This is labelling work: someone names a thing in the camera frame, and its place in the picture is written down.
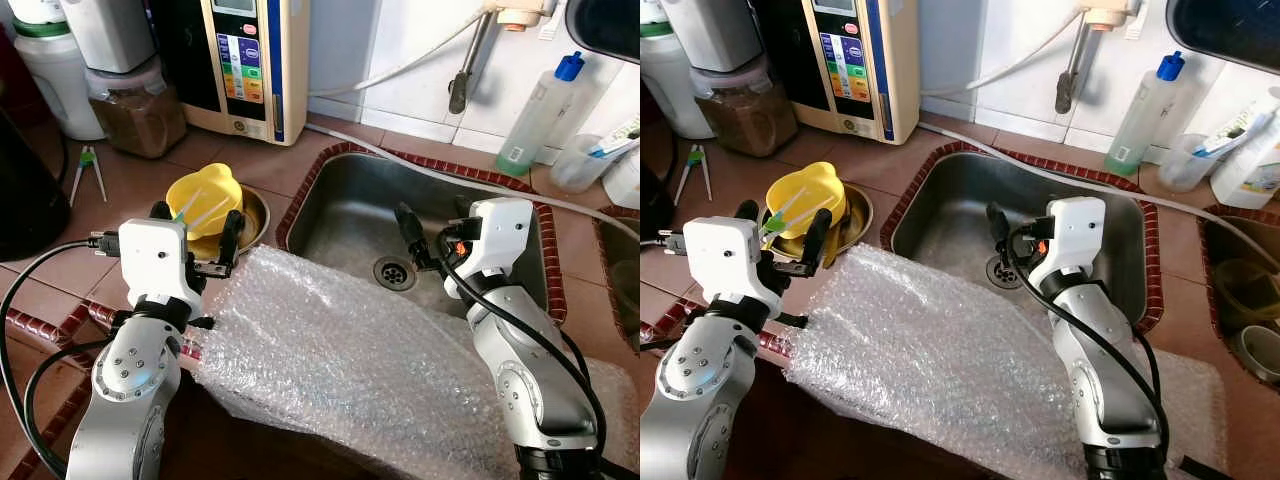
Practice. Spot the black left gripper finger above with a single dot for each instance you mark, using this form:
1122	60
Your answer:
818	240
749	211
232	238
162	211

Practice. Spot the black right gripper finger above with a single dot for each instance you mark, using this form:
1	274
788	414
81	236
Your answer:
412	232
1002	232
463	208

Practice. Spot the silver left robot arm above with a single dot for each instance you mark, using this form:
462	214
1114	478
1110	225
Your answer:
700	390
125	380

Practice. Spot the black kitchen appliance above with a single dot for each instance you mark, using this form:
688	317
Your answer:
25	200
648	200

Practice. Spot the pale green plastic fork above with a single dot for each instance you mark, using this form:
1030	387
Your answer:
815	212
200	215

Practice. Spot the round steel bowl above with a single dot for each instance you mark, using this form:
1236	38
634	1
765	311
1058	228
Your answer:
255	215
860	220

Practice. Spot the round sink drain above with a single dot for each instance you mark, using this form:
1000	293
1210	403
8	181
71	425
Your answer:
1003	272
395	272

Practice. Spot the small black clip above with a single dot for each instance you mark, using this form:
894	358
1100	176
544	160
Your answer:
200	323
795	320

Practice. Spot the large steel sink basin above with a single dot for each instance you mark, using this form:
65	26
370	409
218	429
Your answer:
340	215
950	215

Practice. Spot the clear jar brown contents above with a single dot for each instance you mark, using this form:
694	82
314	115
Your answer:
140	115
745	115

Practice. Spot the clear bottle blue cap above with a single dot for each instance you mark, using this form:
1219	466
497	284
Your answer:
535	120
1145	120

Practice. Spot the clear plastic measuring cup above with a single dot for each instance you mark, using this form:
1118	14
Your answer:
1185	165
575	165

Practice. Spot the white plastic bottle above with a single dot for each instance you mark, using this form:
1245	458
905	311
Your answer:
625	180
1250	170

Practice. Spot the clear bubble wrap sheet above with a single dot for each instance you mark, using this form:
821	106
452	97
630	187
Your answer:
930	360
340	360

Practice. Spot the white bottle green cap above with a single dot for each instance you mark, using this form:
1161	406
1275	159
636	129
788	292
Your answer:
55	85
670	85

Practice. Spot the white toothpaste tube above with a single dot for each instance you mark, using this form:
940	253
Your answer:
615	140
1230	135

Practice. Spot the beige water ionizer appliance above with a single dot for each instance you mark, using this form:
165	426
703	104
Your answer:
885	60
270	60

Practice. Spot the white plastic container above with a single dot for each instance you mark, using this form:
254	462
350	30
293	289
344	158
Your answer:
105	30
710	30

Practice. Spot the green plastic container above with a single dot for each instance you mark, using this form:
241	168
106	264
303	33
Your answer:
1250	285

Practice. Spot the dark glossy rounded object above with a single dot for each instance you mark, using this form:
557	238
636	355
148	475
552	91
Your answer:
1225	30
605	25

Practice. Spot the small steel cup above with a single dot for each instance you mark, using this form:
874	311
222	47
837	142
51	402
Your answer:
1262	350

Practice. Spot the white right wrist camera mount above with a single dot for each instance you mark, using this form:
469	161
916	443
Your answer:
500	235
1070	235

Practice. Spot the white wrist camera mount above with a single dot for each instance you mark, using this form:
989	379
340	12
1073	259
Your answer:
720	255
1070	235
155	255
500	235

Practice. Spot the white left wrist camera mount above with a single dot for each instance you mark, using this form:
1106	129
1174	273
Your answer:
155	255
720	255

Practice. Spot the metal wall faucet spout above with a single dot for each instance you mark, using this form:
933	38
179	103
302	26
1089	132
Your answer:
459	92
1066	92

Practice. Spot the beige faucet wall fitting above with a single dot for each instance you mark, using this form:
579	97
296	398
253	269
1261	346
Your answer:
515	14
1110	15

